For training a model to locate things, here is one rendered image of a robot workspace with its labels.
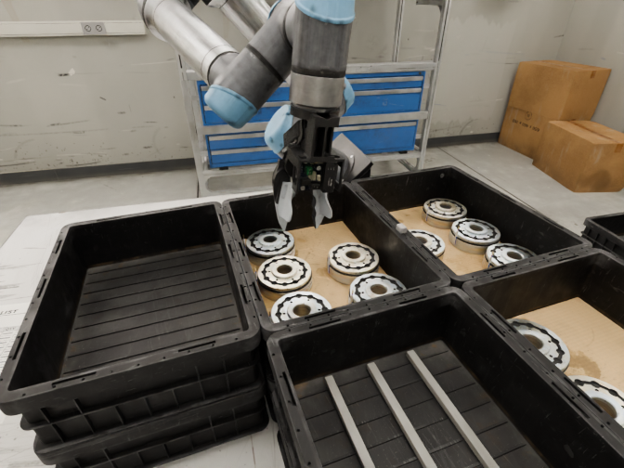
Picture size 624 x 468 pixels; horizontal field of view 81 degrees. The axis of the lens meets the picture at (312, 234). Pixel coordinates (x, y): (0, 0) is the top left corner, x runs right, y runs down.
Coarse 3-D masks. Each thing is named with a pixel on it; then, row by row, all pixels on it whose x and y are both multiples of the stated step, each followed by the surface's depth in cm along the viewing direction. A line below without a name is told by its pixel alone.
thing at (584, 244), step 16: (384, 176) 89; (400, 176) 90; (464, 176) 90; (496, 192) 82; (528, 208) 76; (416, 240) 65; (576, 240) 66; (432, 256) 61; (544, 256) 61; (448, 272) 58; (480, 272) 58; (496, 272) 58
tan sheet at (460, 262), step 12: (396, 216) 93; (408, 216) 93; (420, 216) 93; (408, 228) 88; (420, 228) 88; (432, 228) 88; (444, 240) 83; (456, 252) 80; (456, 264) 76; (468, 264) 76; (480, 264) 76
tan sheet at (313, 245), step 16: (336, 224) 90; (304, 240) 83; (320, 240) 83; (336, 240) 83; (352, 240) 83; (304, 256) 78; (320, 256) 78; (256, 272) 74; (320, 272) 74; (384, 272) 74; (320, 288) 70; (336, 288) 70; (272, 304) 66; (336, 304) 66
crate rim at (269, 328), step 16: (272, 192) 82; (352, 192) 82; (224, 208) 76; (368, 208) 76; (384, 224) 71; (240, 240) 65; (400, 240) 66; (240, 256) 61; (416, 256) 62; (432, 272) 59; (256, 288) 55; (416, 288) 55; (432, 288) 55; (256, 304) 52; (352, 304) 52; (368, 304) 52; (288, 320) 49; (304, 320) 49
